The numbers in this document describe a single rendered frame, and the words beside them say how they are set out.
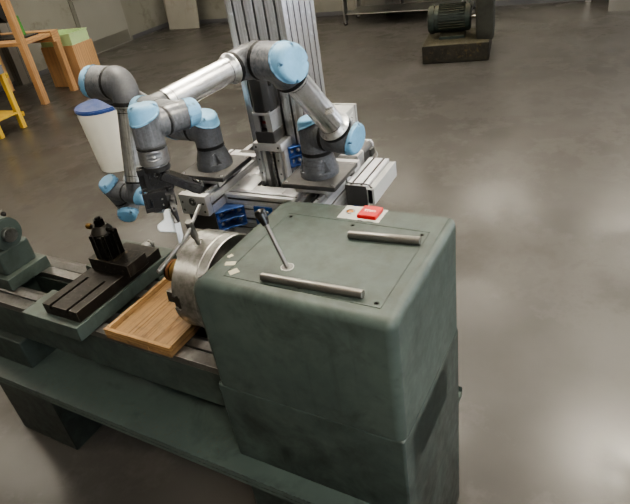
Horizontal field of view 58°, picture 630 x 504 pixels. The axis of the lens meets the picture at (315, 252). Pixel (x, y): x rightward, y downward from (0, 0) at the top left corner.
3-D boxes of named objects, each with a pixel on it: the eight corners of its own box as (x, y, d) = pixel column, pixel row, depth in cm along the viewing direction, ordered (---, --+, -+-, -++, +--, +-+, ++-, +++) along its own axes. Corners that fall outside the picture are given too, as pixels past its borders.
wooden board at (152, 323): (234, 293, 211) (232, 285, 209) (171, 357, 185) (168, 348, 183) (173, 280, 225) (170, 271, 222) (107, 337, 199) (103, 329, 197)
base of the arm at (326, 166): (311, 163, 228) (307, 139, 223) (345, 165, 221) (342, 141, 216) (293, 179, 217) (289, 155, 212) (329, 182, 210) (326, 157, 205)
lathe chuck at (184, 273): (265, 281, 199) (237, 211, 179) (217, 350, 180) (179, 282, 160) (244, 276, 203) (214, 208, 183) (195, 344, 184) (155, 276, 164)
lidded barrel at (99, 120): (120, 152, 618) (100, 93, 584) (157, 154, 596) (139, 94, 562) (85, 173, 579) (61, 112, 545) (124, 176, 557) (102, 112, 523)
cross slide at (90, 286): (161, 257, 229) (158, 247, 226) (80, 323, 198) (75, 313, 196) (129, 250, 237) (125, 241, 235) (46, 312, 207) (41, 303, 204)
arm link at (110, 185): (124, 174, 209) (141, 193, 217) (104, 171, 215) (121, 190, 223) (112, 190, 206) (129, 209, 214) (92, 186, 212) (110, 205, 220)
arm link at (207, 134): (211, 149, 228) (203, 117, 221) (186, 147, 235) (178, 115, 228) (229, 138, 237) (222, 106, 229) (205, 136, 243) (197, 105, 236)
